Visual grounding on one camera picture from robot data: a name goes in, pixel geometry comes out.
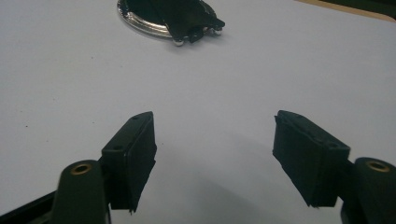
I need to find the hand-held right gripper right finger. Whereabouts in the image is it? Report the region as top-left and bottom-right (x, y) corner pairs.
(272, 109), (351, 209)

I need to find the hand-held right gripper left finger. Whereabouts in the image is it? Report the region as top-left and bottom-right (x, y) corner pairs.
(101, 111), (158, 215)

